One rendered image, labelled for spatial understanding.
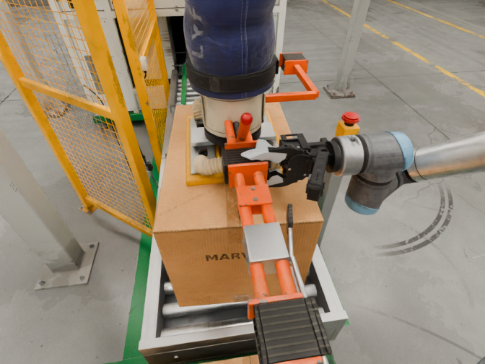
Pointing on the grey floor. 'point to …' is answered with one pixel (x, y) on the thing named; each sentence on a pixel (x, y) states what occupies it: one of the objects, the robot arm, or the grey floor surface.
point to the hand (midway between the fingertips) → (247, 170)
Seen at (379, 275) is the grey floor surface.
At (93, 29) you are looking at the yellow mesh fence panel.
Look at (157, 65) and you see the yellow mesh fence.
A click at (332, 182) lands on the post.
